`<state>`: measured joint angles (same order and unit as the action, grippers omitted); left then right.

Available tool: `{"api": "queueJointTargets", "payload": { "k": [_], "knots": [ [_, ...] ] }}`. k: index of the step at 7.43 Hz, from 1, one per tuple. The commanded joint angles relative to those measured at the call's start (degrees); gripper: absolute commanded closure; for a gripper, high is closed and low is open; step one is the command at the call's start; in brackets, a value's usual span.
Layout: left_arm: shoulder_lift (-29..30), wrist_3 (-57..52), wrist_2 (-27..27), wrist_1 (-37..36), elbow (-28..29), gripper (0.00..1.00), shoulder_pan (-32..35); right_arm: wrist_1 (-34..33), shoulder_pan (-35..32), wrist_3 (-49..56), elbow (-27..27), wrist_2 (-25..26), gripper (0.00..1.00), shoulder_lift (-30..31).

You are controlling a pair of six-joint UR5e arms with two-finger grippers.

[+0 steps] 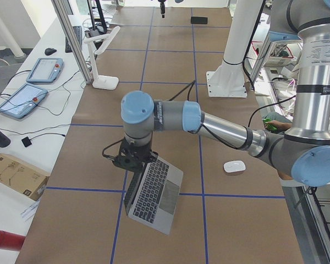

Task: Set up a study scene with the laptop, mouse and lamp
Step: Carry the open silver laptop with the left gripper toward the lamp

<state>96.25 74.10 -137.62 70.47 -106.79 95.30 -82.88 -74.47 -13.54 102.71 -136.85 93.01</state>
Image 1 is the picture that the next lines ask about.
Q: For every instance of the white computer mouse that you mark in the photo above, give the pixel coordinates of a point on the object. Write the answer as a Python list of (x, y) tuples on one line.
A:
[(234, 166)]

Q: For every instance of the aluminium frame post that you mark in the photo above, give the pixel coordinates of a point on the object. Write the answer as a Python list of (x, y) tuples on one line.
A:
[(65, 23)]

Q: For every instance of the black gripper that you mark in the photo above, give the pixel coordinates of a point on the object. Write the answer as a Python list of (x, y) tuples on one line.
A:
[(142, 154)]

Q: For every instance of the red cylinder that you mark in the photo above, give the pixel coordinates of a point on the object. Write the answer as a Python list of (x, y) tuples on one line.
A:
[(11, 241)]

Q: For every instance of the black computer mouse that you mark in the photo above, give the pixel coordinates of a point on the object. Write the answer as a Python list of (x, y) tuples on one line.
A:
[(49, 51)]

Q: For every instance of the cardboard box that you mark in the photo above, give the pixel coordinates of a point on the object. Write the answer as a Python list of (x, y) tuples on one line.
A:
[(23, 177)]

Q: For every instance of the small black square device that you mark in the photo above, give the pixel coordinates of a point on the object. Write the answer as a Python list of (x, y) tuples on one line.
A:
[(26, 141)]

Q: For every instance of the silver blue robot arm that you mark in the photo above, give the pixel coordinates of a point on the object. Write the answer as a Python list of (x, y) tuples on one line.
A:
[(302, 152)]

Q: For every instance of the grey laptop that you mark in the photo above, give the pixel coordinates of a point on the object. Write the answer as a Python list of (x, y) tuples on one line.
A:
[(152, 195)]

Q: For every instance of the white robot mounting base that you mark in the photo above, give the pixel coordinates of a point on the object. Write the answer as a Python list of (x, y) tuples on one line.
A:
[(228, 79)]

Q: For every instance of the blue teach pendant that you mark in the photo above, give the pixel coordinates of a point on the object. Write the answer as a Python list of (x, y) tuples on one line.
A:
[(23, 101), (45, 71)]

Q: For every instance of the near blue teach pendant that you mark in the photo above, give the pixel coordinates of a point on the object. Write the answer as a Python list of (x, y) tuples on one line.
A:
[(23, 101)]

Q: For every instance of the far blue teach pendant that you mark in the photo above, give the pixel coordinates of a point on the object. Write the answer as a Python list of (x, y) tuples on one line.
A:
[(45, 71)]

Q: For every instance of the black smartphone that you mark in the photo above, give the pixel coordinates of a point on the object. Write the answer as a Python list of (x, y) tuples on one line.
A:
[(200, 20)]

